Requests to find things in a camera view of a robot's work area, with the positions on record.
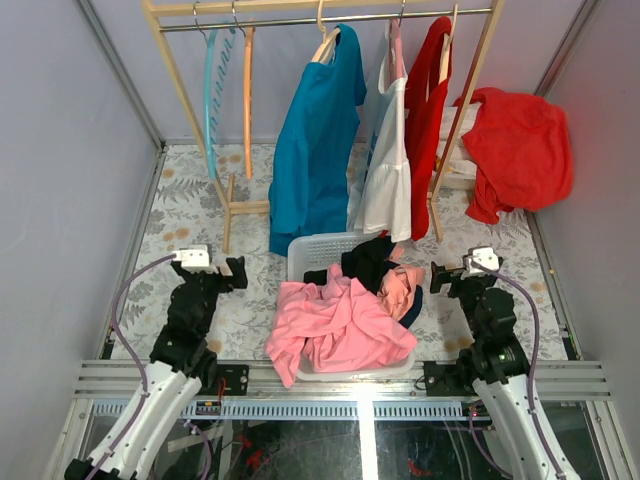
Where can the pink hanger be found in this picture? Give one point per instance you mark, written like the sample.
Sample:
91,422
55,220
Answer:
396,68

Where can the peach garment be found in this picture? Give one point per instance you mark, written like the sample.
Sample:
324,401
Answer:
401,293

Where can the red hanging t shirt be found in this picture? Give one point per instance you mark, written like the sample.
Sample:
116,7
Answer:
425,95

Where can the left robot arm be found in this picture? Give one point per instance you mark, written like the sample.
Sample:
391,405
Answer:
180,367

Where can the black garment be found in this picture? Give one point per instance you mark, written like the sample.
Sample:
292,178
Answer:
369,261

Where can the light blue hanger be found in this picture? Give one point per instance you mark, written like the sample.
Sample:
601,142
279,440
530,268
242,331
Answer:
219,49

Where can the wooden hanger right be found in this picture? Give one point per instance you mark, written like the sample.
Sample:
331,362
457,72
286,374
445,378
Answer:
446,47

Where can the cream wooden hanger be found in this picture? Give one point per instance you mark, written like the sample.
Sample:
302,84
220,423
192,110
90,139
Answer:
328,42

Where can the pink t shirt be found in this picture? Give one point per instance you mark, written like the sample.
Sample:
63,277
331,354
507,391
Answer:
338,327

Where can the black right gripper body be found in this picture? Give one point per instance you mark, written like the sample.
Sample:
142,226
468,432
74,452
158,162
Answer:
467,291

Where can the teal t shirt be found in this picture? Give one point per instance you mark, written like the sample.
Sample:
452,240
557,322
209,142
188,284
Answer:
309,190

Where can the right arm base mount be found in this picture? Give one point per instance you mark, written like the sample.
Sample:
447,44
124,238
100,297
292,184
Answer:
442,379

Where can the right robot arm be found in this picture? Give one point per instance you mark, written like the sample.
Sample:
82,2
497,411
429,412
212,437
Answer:
497,369

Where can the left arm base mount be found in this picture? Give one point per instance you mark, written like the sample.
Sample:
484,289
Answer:
232,380

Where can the orange hanger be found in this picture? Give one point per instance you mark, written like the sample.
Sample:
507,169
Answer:
249,35

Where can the white t shirt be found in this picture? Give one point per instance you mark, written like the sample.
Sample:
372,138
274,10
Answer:
380,195

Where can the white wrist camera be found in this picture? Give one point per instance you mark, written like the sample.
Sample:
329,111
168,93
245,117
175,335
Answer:
481,259
196,258

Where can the floral mat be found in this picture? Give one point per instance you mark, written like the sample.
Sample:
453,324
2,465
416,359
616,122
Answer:
186,211

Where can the red cloth pile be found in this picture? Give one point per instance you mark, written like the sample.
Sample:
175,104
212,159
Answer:
521,147

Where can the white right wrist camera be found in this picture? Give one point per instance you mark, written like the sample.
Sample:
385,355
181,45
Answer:
481,259

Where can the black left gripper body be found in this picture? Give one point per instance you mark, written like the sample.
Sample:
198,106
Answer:
215,284

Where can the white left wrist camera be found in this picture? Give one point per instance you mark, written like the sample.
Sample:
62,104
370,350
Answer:
196,258

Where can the white laundry basket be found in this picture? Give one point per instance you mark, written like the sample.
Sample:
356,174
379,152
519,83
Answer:
318,252

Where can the white folded cloth stack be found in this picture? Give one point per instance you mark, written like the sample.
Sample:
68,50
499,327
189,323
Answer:
461,162

